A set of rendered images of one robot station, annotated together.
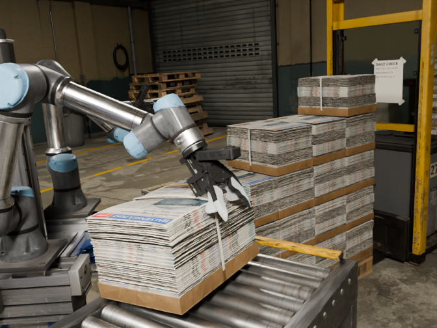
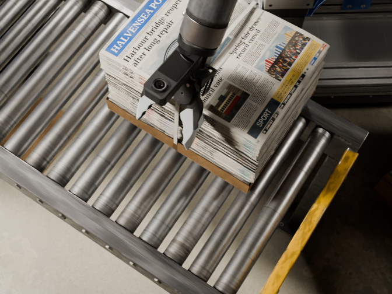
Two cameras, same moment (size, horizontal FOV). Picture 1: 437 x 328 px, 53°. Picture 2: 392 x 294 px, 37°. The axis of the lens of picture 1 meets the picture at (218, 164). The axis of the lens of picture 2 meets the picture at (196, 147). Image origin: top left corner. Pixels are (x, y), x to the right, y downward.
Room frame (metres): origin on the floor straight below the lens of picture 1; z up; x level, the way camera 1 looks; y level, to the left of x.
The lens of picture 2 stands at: (1.10, -0.48, 2.04)
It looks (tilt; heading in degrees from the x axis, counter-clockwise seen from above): 68 degrees down; 88
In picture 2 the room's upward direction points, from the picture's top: straight up
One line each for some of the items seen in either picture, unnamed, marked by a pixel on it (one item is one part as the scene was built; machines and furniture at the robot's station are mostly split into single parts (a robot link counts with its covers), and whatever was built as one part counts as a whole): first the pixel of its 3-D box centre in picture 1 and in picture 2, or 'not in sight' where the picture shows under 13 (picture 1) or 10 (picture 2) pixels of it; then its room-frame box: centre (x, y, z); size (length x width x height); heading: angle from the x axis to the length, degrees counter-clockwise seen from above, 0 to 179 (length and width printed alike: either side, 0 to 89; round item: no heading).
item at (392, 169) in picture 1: (400, 187); not in sight; (3.21, -1.39, 0.40); 0.69 x 0.55 x 0.80; 38
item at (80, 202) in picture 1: (68, 196); not in sight; (1.88, 0.68, 0.87); 0.15 x 0.15 x 0.10
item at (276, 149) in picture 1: (268, 146); not in sight; (2.35, -0.28, 0.95); 0.38 x 0.29 x 0.23; 39
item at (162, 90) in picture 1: (167, 105); not in sight; (8.97, 0.97, 0.65); 1.33 x 0.94 x 1.30; 149
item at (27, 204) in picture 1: (15, 206); not in sight; (1.37, 0.68, 0.98); 0.13 x 0.12 x 0.14; 170
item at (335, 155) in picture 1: (305, 153); not in sight; (2.53, -0.52, 0.86); 0.38 x 0.29 x 0.04; 39
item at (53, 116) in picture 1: (54, 121); not in sight; (2.00, 0.74, 1.19); 0.15 x 0.12 x 0.55; 26
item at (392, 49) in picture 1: (377, 74); not in sight; (2.99, -1.11, 1.28); 0.57 x 0.01 x 0.65; 38
